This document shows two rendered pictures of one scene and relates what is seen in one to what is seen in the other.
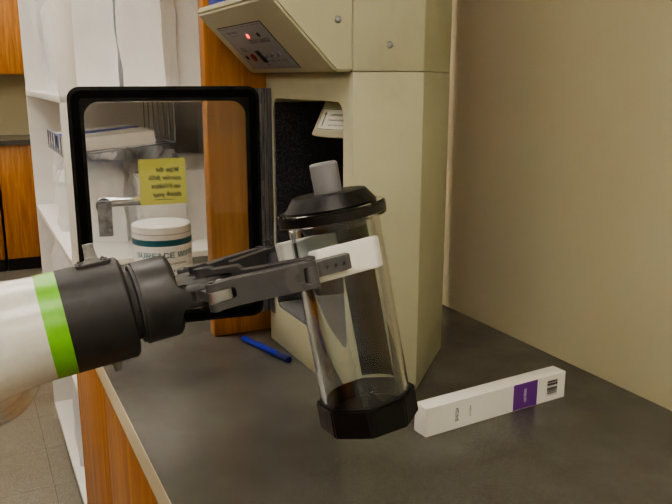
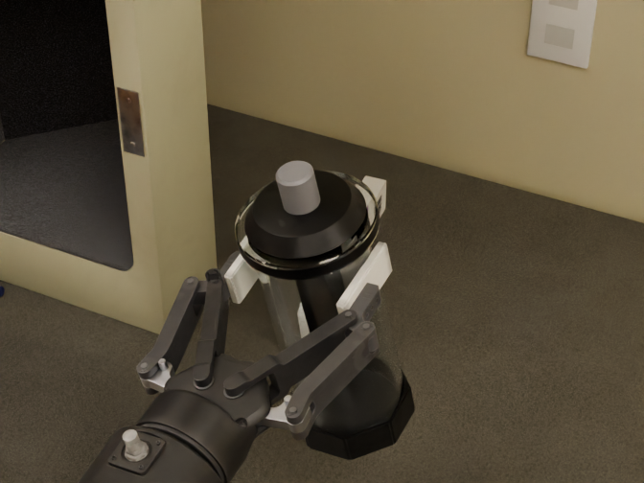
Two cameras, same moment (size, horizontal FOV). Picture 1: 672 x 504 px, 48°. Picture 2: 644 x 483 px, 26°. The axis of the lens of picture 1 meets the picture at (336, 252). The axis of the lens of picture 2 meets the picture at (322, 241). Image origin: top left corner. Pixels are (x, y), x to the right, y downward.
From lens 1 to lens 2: 0.72 m
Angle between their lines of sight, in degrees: 42
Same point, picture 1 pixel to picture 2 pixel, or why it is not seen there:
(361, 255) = (378, 274)
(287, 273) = (355, 355)
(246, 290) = (322, 396)
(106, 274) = (182, 464)
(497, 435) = not seen: hidden behind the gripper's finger
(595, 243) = not seen: outside the picture
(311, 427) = not seen: hidden behind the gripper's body
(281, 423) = (115, 413)
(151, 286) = (221, 445)
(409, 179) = (191, 20)
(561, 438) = (434, 283)
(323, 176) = (307, 194)
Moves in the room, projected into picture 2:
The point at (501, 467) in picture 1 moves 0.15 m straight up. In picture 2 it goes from (413, 358) to (420, 242)
